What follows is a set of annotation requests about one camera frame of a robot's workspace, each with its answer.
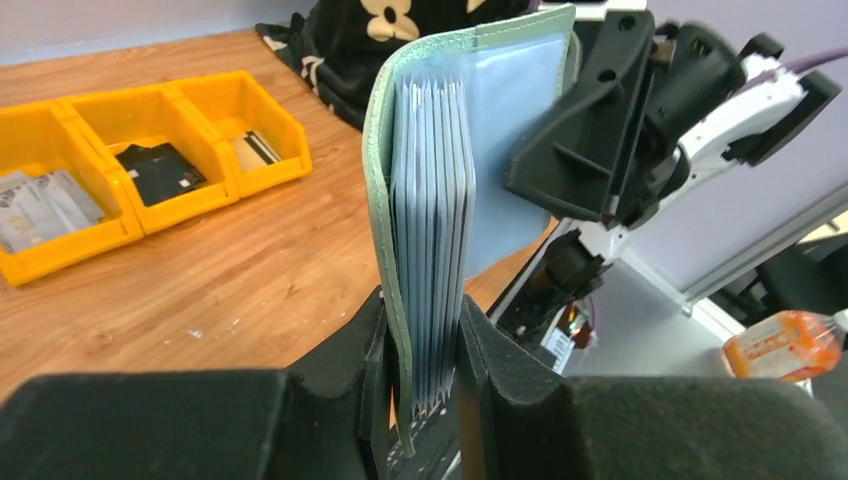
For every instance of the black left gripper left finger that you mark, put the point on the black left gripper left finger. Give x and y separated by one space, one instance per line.
326 416

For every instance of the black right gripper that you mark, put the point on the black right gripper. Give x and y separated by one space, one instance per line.
579 148

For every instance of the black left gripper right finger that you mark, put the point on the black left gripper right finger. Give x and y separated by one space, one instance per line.
690 428

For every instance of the mint green leather card holder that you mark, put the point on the mint green leather card holder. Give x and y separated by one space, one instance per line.
444 115

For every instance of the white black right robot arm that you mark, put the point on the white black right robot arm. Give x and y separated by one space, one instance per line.
778 101

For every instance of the striped beige cards in bin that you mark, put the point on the striped beige cards in bin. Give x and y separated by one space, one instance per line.
253 152

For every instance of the black cards in bin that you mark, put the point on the black cards in bin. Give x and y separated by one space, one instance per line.
159 172

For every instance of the silver cards in bin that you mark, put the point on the silver cards in bin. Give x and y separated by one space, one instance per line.
39 209

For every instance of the black office chair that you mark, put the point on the black office chair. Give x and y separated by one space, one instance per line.
804 276

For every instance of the black floral blanket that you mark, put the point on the black floral blanket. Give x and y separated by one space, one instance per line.
339 46

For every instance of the yellow right plastic bin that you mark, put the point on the yellow right plastic bin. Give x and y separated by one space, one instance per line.
232 103

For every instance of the yellow plastic bin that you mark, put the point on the yellow plastic bin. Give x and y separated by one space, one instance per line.
40 138
148 116
232 103

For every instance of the orange drink bottle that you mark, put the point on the orange drink bottle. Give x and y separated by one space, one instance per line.
791 345

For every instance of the yellow middle plastic bin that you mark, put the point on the yellow middle plastic bin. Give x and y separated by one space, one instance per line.
148 116

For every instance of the yellow left plastic bin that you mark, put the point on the yellow left plastic bin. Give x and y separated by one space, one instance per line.
40 138

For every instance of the aluminium frame post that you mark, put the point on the aluminium frame post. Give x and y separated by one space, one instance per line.
789 232

